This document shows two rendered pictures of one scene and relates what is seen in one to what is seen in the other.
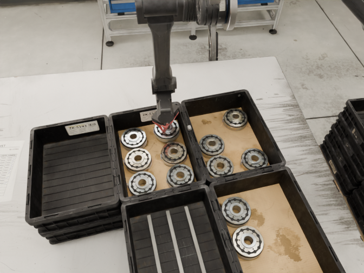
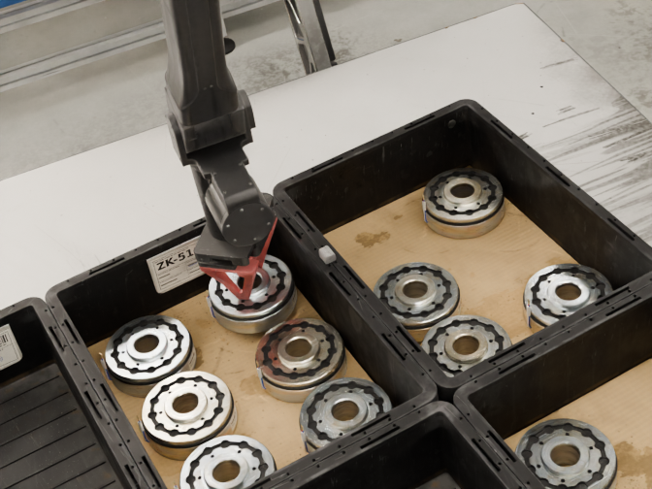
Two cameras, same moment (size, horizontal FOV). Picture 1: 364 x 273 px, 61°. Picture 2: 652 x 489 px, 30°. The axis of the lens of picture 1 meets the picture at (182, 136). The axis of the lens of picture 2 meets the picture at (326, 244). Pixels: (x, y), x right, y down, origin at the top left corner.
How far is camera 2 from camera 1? 0.28 m
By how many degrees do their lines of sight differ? 12
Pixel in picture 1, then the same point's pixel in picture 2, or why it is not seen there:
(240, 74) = (431, 83)
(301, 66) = (618, 39)
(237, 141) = (494, 264)
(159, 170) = (269, 424)
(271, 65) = (519, 32)
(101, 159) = (58, 450)
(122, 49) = not seen: outside the picture
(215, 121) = (402, 226)
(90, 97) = not seen: outside the picture
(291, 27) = not seen: outside the picture
